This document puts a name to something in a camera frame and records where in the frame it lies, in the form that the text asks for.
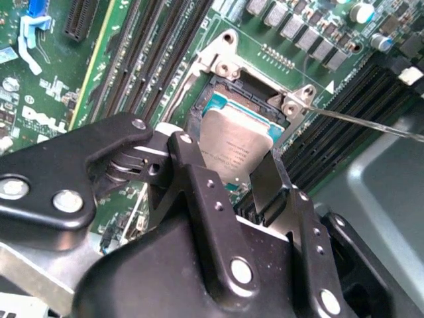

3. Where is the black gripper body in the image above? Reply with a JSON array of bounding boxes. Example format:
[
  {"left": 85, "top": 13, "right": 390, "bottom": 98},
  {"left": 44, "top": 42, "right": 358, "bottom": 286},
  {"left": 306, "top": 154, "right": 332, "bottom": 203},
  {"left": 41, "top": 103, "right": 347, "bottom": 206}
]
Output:
[{"left": 74, "top": 215, "right": 315, "bottom": 318}]

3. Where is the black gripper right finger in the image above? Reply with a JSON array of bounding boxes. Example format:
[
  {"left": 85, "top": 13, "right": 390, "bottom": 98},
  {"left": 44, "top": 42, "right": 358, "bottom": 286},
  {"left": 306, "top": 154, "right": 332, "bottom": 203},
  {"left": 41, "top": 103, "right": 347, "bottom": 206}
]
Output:
[{"left": 250, "top": 148, "right": 398, "bottom": 318}]

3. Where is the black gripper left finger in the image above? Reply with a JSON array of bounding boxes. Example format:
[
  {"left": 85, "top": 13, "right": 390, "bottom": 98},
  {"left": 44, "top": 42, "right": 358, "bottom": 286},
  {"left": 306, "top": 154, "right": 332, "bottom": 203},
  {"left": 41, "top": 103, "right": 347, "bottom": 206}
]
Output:
[{"left": 0, "top": 113, "right": 262, "bottom": 315}]

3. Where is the silver CPU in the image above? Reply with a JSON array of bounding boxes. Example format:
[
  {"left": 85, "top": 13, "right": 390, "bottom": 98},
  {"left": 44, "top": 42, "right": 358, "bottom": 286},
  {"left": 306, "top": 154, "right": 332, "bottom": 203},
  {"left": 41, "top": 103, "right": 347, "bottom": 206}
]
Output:
[{"left": 197, "top": 92, "right": 291, "bottom": 195}]

